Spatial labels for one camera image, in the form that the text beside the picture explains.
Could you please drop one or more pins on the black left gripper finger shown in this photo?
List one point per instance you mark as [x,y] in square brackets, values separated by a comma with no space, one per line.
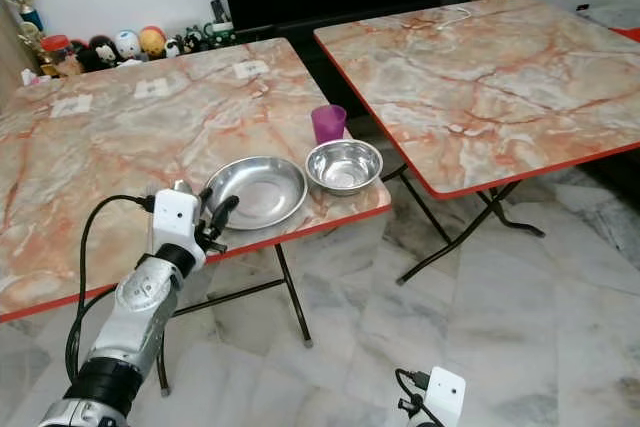
[229,209]
[211,197]

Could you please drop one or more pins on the shallow steel plate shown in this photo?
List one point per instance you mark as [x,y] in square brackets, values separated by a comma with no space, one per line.
[265,192]

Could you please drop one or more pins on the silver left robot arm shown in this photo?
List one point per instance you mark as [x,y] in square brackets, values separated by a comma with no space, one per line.
[135,312]

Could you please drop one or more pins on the marble-print folding table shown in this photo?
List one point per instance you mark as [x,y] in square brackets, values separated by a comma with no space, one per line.
[100,157]
[480,87]

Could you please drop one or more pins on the steel bowl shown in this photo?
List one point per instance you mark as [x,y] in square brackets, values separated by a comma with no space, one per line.
[345,167]

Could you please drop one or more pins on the white paper label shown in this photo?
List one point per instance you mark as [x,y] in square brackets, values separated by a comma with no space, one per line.
[152,88]
[251,69]

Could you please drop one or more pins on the purple plastic cup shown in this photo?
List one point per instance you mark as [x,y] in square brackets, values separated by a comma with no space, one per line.
[328,124]

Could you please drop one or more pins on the dark green figurine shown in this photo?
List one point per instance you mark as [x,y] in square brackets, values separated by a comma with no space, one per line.
[195,41]

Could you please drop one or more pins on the orange round doll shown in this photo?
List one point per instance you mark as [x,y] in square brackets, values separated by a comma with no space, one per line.
[152,42]

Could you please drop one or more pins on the green and black gadget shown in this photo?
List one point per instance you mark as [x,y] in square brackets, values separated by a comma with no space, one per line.
[221,27]

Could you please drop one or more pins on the white round doll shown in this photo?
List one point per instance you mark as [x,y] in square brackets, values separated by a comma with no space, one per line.
[127,45]

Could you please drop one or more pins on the black and white doll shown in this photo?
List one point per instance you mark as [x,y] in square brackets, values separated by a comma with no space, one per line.
[101,52]

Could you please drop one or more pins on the red-lidded jar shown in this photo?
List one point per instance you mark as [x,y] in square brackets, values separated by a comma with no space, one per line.
[55,53]

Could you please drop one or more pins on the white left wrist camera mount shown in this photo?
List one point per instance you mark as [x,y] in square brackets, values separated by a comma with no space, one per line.
[178,222]

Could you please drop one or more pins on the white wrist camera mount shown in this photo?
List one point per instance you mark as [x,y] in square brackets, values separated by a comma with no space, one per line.
[445,397]
[178,222]

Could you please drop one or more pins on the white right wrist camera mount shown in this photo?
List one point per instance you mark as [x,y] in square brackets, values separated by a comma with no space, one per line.
[445,397]

